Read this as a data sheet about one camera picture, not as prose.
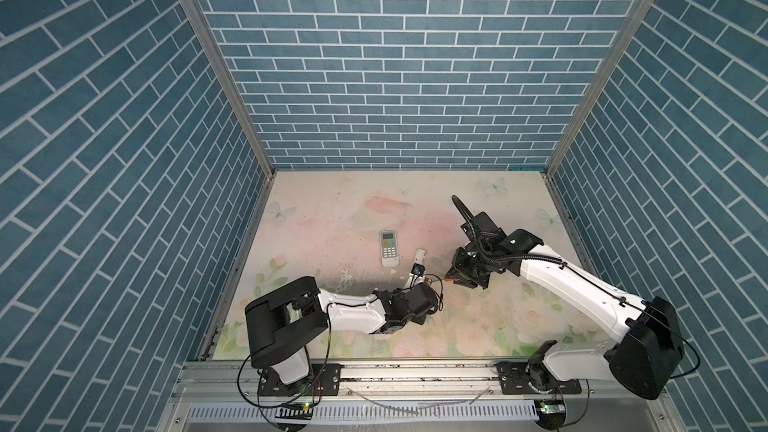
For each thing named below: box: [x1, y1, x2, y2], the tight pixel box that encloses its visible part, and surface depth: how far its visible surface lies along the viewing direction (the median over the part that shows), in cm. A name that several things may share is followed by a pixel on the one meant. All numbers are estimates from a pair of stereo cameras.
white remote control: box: [380, 230, 400, 268], surface depth 98 cm
